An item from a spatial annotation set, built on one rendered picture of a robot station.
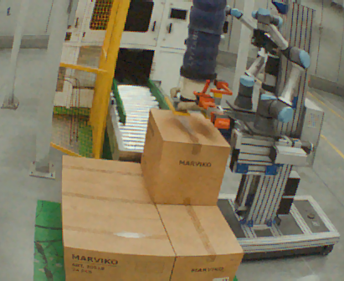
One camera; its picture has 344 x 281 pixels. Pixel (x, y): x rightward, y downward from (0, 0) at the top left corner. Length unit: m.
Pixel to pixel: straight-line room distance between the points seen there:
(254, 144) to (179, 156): 0.51
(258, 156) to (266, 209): 0.61
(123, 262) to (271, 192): 1.46
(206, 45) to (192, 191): 0.89
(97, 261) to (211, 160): 0.99
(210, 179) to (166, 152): 0.33
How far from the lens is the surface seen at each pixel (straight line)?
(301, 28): 2.96
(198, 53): 2.64
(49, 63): 3.72
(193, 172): 2.64
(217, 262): 2.30
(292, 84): 2.68
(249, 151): 2.78
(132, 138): 3.63
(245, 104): 3.21
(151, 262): 2.19
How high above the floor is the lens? 1.79
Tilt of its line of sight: 19 degrees down
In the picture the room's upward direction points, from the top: 10 degrees clockwise
